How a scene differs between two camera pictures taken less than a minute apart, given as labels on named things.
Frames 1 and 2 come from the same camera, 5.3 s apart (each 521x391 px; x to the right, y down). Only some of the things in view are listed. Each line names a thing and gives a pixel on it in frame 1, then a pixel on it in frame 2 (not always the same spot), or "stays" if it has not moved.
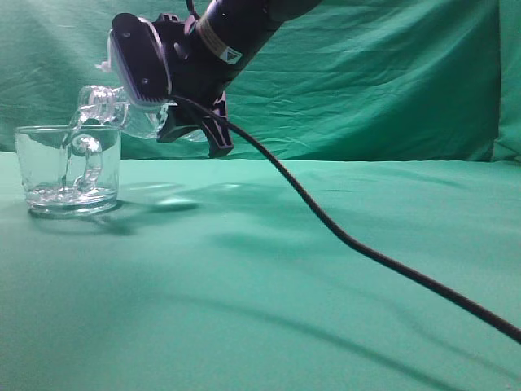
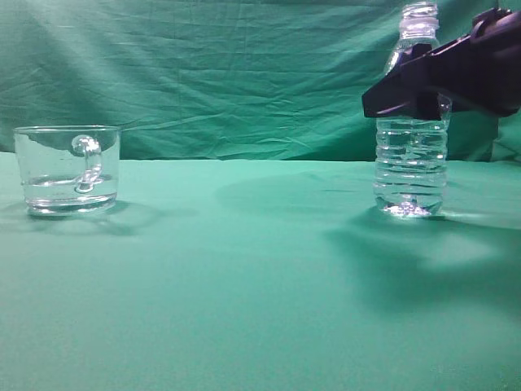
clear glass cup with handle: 70,169 stays
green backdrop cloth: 346,81 stays
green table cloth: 208,276 stays
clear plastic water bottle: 108,104 to 410,154
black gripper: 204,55 to 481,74
